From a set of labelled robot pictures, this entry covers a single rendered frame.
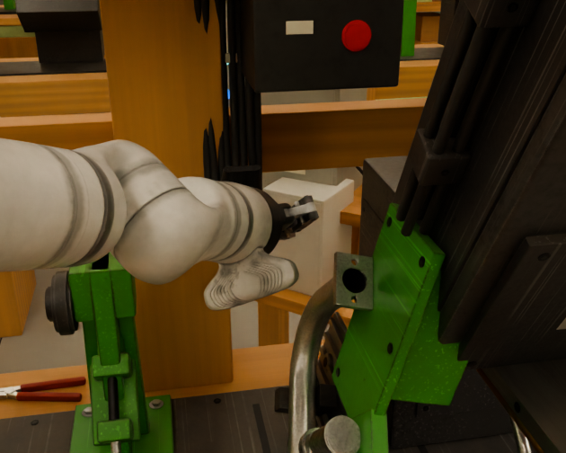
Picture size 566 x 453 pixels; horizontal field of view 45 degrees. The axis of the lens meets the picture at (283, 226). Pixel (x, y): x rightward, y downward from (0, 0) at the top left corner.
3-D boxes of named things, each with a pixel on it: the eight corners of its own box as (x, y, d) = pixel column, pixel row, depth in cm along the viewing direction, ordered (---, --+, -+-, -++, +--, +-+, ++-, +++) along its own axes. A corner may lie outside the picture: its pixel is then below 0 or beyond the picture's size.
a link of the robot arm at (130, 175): (149, 133, 52) (22, 101, 39) (225, 210, 50) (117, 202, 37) (97, 201, 54) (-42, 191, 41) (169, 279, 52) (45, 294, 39)
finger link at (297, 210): (283, 226, 67) (273, 231, 69) (322, 216, 69) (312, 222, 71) (276, 202, 68) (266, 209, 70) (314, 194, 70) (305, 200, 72)
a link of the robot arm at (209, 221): (279, 232, 58) (210, 164, 60) (200, 225, 43) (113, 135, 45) (226, 292, 59) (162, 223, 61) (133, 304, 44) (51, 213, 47)
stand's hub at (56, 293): (75, 346, 78) (66, 288, 75) (48, 350, 77) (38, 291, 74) (81, 313, 85) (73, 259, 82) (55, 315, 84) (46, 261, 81)
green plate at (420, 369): (437, 456, 67) (518, 267, 59) (359, 449, 65) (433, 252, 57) (398, 384, 77) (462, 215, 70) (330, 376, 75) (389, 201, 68)
